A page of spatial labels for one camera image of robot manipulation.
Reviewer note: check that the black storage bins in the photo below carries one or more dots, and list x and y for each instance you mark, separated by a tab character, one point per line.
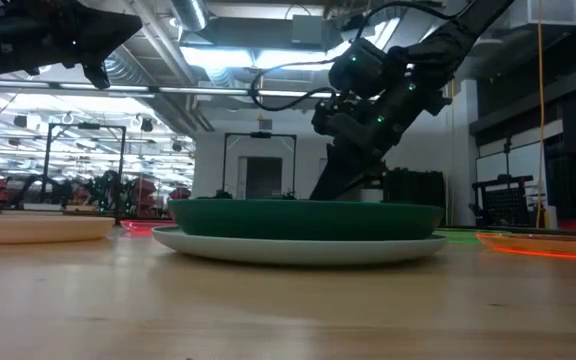
414	187

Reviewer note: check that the small black metal frame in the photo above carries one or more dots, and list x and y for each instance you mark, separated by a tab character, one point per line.
260	135

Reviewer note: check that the orange translucent plastic plate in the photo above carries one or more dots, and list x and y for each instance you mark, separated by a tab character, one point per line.
543	246

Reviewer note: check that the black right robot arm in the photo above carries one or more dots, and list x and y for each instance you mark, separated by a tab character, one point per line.
468	30

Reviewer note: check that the dark green plastic plate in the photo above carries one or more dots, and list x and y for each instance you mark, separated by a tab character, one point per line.
308	220

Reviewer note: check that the long ceiling light strip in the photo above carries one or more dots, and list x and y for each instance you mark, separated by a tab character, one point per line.
118	88

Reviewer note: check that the beige plastic plate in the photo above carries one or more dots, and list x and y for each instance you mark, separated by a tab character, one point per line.
33	228

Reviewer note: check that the white plastic plate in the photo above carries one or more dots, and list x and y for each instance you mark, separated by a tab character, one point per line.
298	250

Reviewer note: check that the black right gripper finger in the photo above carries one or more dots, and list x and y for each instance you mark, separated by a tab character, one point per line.
343	175

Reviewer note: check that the red translucent plastic plate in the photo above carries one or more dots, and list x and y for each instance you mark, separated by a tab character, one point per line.
143	226

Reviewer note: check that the grey ceiling box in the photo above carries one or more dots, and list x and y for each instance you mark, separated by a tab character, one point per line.
307	29

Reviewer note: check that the silver ceiling duct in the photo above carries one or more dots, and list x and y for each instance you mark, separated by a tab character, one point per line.
190	12

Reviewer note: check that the whiteboard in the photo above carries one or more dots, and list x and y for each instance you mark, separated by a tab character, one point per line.
523	160

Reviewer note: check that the black perforated cart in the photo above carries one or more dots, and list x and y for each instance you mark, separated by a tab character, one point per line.
505	202

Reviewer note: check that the green translucent plastic plate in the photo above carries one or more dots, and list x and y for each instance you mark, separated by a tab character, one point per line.
463	236

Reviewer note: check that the dark doorway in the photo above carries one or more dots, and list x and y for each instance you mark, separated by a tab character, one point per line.
263	177

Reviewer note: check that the large black metal frame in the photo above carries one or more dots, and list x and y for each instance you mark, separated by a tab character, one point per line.
119	170

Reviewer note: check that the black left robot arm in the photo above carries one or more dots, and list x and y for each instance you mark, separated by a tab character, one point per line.
28	35

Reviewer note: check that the background black robot arm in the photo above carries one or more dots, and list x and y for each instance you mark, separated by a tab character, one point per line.
105	190

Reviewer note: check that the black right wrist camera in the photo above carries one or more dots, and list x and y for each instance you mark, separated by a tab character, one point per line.
335	115

